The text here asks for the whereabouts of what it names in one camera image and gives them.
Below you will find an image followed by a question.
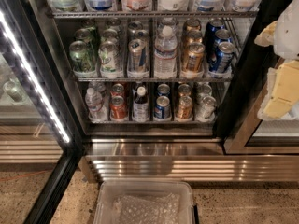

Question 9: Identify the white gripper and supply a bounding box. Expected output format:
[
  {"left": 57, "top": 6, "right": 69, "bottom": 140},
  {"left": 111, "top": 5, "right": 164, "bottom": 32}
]
[{"left": 254, "top": 0, "right": 299, "bottom": 118}]

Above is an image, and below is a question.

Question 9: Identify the orange gold soda can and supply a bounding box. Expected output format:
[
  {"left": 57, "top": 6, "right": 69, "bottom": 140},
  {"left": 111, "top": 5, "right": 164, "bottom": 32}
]
[{"left": 182, "top": 42, "right": 205, "bottom": 73}]

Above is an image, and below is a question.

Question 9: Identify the blue can middle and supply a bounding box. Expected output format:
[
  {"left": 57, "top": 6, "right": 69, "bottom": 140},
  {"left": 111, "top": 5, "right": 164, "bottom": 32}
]
[{"left": 210, "top": 29, "right": 233, "bottom": 51}]

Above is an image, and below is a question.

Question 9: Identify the blue can back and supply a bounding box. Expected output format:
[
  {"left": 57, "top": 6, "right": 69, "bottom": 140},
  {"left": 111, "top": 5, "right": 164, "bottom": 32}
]
[{"left": 205, "top": 18, "right": 225, "bottom": 44}]

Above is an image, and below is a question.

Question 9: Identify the silver can bottom front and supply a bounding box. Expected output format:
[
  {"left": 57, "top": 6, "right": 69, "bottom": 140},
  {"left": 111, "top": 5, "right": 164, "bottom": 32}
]
[{"left": 196, "top": 95, "right": 216, "bottom": 119}]

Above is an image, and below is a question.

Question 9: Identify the orange can middle row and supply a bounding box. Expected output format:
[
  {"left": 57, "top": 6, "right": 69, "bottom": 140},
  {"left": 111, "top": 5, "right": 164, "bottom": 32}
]
[{"left": 183, "top": 30, "right": 203, "bottom": 47}]

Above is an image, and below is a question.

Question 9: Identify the orange can row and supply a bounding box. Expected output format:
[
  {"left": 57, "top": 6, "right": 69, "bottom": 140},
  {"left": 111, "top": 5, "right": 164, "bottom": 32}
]
[
  {"left": 183, "top": 18, "right": 201, "bottom": 32},
  {"left": 183, "top": 30, "right": 203, "bottom": 47}
]

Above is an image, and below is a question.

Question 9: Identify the orange can back row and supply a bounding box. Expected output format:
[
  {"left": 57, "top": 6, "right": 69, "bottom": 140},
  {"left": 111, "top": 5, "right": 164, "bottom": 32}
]
[{"left": 183, "top": 18, "right": 201, "bottom": 32}]

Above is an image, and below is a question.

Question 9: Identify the gold can bottom front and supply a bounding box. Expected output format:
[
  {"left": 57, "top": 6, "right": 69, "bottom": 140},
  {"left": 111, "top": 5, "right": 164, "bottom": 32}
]
[{"left": 176, "top": 96, "right": 193, "bottom": 119}]

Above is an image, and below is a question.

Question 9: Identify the clear water bottle middle shelf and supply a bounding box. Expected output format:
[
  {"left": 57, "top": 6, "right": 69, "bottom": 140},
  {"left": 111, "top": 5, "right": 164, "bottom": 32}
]
[{"left": 154, "top": 26, "right": 178, "bottom": 79}]

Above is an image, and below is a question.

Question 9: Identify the blue pepsi can bottom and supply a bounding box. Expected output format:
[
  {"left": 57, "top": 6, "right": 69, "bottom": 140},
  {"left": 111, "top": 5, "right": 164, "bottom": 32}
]
[{"left": 154, "top": 96, "right": 170, "bottom": 119}]

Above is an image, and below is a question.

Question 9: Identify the silver blue can front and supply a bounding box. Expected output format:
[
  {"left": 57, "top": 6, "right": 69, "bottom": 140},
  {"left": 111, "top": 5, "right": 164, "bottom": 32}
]
[{"left": 128, "top": 39, "right": 147, "bottom": 73}]

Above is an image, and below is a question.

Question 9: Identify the red orange can bottom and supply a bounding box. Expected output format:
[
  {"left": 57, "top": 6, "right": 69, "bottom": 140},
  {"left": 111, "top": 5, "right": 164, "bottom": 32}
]
[{"left": 110, "top": 96, "right": 127, "bottom": 119}]

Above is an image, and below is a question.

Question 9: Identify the white green 7up can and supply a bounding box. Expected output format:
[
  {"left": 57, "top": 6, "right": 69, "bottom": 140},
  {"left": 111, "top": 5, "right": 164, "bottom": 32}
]
[{"left": 98, "top": 41, "right": 121, "bottom": 73}]

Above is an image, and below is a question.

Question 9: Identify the water bottle bottom shelf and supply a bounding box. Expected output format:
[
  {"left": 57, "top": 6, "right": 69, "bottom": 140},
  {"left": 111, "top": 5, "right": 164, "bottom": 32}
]
[{"left": 85, "top": 88, "right": 107, "bottom": 121}]

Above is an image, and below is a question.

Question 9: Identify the green can front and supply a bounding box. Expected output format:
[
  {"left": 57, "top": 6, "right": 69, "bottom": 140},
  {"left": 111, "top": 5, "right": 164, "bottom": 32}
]
[{"left": 69, "top": 41, "right": 95, "bottom": 73}]

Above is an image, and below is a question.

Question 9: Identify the glass fridge door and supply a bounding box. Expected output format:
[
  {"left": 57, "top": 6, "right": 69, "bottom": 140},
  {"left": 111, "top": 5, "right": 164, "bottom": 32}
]
[{"left": 0, "top": 0, "right": 83, "bottom": 224}]

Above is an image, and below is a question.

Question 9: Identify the dark bottle white label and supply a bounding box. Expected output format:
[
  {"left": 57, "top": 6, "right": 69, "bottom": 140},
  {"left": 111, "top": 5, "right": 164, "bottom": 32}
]
[{"left": 133, "top": 86, "right": 150, "bottom": 122}]

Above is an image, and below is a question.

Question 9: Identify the bubble wrap sheet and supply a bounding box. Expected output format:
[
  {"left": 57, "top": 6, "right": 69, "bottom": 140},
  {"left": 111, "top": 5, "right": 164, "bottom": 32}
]
[{"left": 112, "top": 193, "right": 180, "bottom": 224}]

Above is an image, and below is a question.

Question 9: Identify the clear plastic bin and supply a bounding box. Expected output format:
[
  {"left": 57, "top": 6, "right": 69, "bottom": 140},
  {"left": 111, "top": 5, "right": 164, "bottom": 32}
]
[{"left": 93, "top": 180, "right": 200, "bottom": 224}]

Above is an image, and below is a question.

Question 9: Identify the middle wire shelf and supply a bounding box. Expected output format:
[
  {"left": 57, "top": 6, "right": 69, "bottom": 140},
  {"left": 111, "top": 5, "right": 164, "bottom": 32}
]
[{"left": 71, "top": 76, "right": 232, "bottom": 83}]

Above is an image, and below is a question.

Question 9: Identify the wire shelf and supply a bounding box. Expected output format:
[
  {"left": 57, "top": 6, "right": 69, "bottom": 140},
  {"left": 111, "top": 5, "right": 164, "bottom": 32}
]
[
  {"left": 49, "top": 11, "right": 258, "bottom": 19},
  {"left": 71, "top": 76, "right": 232, "bottom": 83}
]

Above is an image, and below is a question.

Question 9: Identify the upper wire shelf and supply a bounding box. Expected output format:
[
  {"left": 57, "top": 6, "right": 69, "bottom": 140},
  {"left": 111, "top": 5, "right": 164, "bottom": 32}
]
[{"left": 49, "top": 11, "right": 258, "bottom": 19}]

